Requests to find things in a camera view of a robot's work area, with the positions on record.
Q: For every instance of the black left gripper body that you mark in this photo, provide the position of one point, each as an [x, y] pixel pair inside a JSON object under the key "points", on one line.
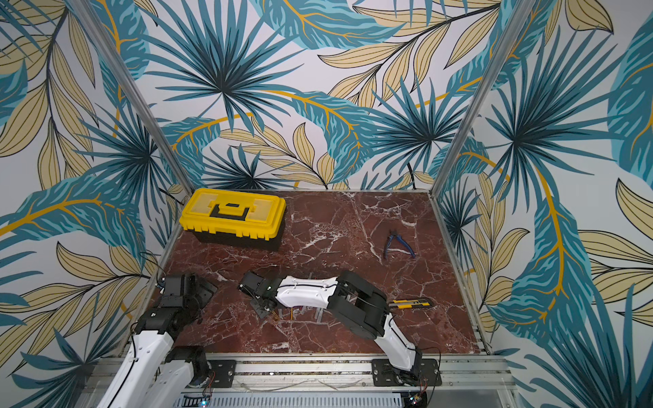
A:
{"points": [[201, 295]]}

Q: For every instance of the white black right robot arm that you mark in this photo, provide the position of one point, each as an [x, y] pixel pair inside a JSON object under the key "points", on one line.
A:
{"points": [[352, 300]]}

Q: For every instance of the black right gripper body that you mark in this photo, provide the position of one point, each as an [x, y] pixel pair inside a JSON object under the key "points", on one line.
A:
{"points": [[257, 288]]}

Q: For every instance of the aluminium front frame rail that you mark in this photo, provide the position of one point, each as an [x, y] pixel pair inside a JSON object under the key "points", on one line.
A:
{"points": [[354, 372]]}

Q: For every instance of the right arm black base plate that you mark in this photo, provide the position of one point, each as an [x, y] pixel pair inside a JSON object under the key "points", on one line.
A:
{"points": [[424, 372]]}

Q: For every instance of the yellow black utility knife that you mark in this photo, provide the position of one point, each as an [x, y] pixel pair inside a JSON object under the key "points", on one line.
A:
{"points": [[423, 303]]}

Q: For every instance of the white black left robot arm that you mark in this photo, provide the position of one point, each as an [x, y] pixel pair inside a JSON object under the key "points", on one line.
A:
{"points": [[155, 372]]}

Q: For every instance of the yellow black plastic toolbox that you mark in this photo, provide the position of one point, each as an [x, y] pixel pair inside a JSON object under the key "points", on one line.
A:
{"points": [[234, 218]]}

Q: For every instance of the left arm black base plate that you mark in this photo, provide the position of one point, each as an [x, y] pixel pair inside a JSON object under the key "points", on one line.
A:
{"points": [[217, 374]]}

